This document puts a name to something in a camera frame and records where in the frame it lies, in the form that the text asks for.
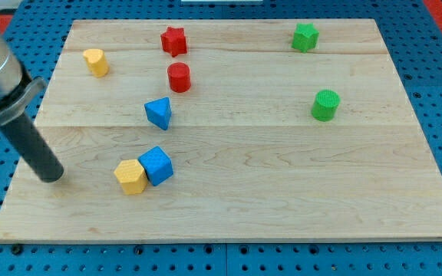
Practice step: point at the blue triangle block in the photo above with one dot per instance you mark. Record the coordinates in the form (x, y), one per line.
(159, 112)

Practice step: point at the green cylinder block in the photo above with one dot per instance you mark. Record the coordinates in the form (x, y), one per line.
(325, 105)

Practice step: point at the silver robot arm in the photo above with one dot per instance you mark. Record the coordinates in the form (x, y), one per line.
(17, 90)

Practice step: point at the yellow heart block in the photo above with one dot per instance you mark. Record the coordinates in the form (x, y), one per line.
(96, 61)

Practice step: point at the yellow hexagon block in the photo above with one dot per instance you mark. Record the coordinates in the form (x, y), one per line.
(131, 176)

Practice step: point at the red cylinder block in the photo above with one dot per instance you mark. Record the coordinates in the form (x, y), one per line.
(179, 77)

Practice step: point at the wooden board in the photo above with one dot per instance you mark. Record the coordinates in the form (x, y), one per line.
(250, 162)

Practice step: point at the green star block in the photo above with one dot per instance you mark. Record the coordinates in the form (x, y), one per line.
(305, 37)

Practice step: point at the red star block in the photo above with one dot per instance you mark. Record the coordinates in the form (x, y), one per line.
(173, 41)

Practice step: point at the blue cube block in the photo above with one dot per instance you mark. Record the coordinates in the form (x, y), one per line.
(157, 164)

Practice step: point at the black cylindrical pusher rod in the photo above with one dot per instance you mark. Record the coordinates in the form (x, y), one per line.
(25, 138)

